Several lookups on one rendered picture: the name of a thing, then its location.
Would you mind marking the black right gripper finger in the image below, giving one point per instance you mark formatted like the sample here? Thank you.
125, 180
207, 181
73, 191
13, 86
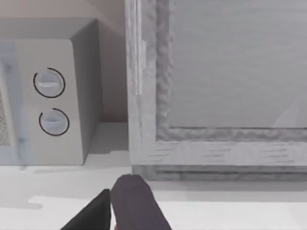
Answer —
96, 213

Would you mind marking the pale round microwave knob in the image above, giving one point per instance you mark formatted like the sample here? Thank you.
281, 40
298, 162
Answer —
54, 121
49, 82

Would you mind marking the pale microwave oven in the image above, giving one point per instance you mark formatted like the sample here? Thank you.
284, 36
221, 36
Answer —
48, 95

